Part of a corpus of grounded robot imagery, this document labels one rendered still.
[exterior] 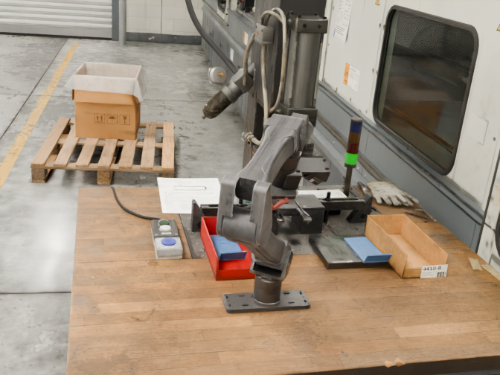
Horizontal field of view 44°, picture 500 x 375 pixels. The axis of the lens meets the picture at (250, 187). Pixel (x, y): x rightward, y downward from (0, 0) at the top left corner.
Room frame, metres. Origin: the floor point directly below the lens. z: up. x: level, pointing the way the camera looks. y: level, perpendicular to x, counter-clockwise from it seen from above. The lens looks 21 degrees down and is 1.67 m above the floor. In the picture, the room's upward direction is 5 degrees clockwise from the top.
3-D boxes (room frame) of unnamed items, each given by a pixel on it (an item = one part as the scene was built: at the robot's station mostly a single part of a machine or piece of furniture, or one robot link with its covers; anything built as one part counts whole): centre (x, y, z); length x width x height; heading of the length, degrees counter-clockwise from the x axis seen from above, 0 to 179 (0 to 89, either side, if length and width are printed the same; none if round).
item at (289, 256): (1.25, -0.06, 1.00); 0.09 x 0.06 x 0.06; 70
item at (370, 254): (1.52, -0.33, 0.93); 0.15 x 0.07 x 0.03; 16
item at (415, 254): (1.55, -0.44, 0.93); 0.25 x 0.13 x 0.08; 15
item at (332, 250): (1.53, -0.28, 0.91); 0.17 x 0.16 x 0.02; 105
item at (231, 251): (1.49, 0.05, 0.92); 0.15 x 0.07 x 0.03; 19
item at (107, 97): (4.96, 1.22, 0.40); 0.67 x 0.60 x 0.50; 7
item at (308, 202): (1.67, -0.11, 0.98); 0.20 x 0.10 x 0.01; 105
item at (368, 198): (1.76, -0.34, 0.95); 0.06 x 0.03 x 0.09; 105
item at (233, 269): (1.46, 0.04, 0.93); 0.25 x 0.12 x 0.06; 15
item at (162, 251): (1.45, 0.20, 0.90); 0.07 x 0.07 x 0.06; 15
